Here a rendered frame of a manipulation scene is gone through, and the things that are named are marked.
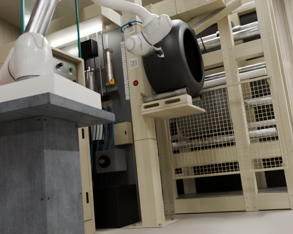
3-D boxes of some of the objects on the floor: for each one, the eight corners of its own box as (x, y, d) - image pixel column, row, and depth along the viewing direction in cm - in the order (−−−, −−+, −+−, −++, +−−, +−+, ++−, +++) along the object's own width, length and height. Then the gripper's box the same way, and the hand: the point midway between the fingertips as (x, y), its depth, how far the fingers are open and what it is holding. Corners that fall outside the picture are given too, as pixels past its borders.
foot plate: (128, 228, 233) (128, 224, 234) (146, 222, 257) (146, 218, 257) (162, 227, 221) (162, 224, 222) (178, 220, 245) (177, 217, 245)
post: (141, 226, 236) (112, -77, 281) (150, 223, 248) (121, -68, 293) (157, 226, 230) (125, -84, 275) (165, 223, 242) (133, -75, 287)
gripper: (155, 40, 197) (170, 47, 218) (136, 46, 203) (153, 52, 224) (157, 52, 197) (172, 58, 218) (138, 58, 203) (155, 62, 224)
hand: (160, 54), depth 218 cm, fingers closed
